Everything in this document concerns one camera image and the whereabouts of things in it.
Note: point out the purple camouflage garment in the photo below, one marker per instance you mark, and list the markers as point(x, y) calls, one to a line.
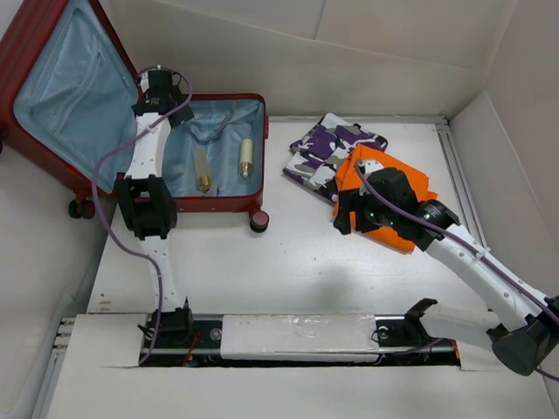
point(323, 149)

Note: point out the red hard-shell suitcase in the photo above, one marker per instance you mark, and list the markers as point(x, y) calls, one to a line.
point(67, 90)

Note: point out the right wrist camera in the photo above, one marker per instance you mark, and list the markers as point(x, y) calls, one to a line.
point(369, 166)

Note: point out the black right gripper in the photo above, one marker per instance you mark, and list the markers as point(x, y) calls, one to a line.
point(352, 200)

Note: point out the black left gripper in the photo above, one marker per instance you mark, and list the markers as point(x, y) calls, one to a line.
point(183, 117)

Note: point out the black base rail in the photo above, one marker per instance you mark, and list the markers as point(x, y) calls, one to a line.
point(292, 340)

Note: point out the clear cap cream bottle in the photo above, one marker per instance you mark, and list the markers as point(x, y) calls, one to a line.
point(245, 157)

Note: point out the gold cap bottle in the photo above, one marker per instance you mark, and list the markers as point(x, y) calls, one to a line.
point(202, 168)

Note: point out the aluminium side rail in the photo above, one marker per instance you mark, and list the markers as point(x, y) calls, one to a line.
point(467, 209)

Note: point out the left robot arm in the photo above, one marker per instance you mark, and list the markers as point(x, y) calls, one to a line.
point(148, 207)

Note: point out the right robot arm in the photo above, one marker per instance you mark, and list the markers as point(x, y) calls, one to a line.
point(520, 325)

